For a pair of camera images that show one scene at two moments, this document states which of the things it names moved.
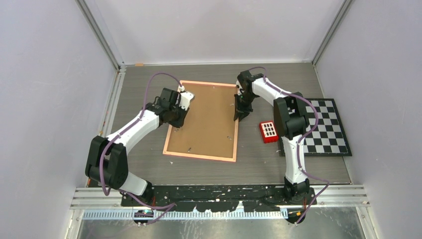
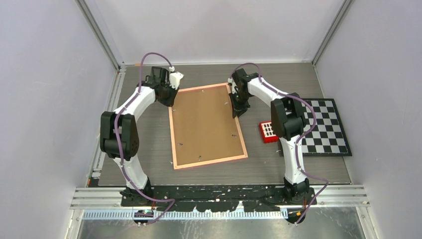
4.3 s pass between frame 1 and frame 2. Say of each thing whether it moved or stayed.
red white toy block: stayed
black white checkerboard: stayed
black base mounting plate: stayed
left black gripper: moved
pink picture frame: moved
